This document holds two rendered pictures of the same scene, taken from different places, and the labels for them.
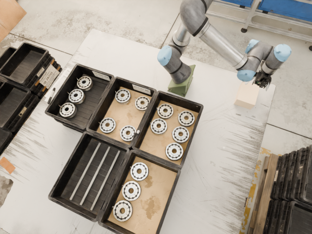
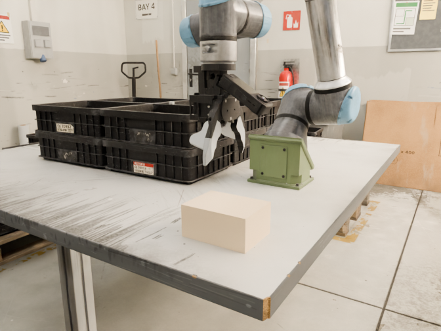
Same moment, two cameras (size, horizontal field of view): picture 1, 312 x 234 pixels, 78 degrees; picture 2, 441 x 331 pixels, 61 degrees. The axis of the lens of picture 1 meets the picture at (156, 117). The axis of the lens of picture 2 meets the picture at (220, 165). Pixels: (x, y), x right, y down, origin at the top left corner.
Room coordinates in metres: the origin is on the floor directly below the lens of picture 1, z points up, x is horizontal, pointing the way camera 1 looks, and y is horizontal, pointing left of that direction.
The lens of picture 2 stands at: (0.55, -1.44, 1.05)
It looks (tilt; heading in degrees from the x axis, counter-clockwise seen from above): 14 degrees down; 90
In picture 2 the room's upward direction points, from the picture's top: straight up
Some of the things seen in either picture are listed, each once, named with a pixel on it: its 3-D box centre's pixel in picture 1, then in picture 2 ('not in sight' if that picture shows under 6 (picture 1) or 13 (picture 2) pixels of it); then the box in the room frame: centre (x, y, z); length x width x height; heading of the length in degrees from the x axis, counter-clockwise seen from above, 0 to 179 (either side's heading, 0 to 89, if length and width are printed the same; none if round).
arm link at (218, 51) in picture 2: (271, 66); (217, 53); (0.55, -0.65, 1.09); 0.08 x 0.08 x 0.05
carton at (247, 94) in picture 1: (246, 94); (226, 219); (0.57, -0.66, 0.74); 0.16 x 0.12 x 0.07; 148
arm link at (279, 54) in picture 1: (277, 56); (218, 12); (0.55, -0.64, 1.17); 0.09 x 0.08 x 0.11; 51
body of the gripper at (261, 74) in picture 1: (263, 75); (215, 94); (0.54, -0.64, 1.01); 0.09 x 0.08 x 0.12; 148
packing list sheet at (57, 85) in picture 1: (66, 87); not in sight; (0.89, 0.66, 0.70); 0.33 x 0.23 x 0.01; 148
